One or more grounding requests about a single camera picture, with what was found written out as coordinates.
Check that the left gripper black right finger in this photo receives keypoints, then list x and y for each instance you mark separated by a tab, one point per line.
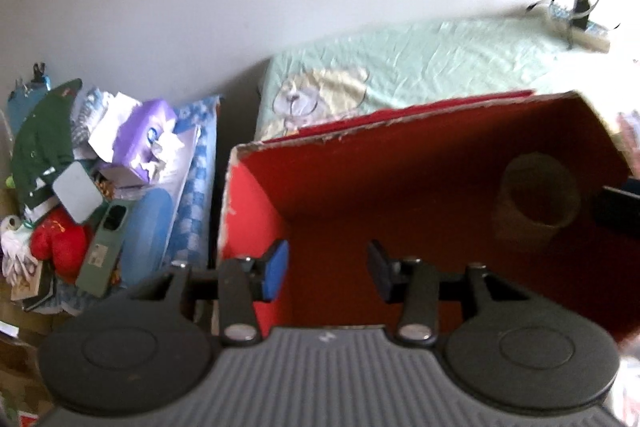
413	284

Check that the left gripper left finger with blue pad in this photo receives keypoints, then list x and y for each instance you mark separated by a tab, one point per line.
243	282

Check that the blue checkered cloth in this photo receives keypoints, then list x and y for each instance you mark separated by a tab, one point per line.
185	168

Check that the blue oval case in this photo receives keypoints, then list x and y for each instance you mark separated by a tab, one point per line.
146	236

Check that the green phone box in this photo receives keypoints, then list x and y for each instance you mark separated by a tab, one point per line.
100	261

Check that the large red cardboard box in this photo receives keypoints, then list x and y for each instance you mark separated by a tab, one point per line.
425	182

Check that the purple tissue pack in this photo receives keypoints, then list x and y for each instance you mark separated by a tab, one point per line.
133	161

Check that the red plush toy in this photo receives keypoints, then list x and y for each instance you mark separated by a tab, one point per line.
60	240

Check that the white square device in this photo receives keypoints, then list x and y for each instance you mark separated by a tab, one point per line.
77	193

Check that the white glove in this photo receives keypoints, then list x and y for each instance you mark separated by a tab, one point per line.
18	265

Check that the green cloth item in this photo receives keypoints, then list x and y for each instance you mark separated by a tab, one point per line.
43	147

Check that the pink plush rabbit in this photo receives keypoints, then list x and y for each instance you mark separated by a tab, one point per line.
630	134

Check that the white power strip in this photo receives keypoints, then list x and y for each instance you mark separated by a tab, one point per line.
594	37

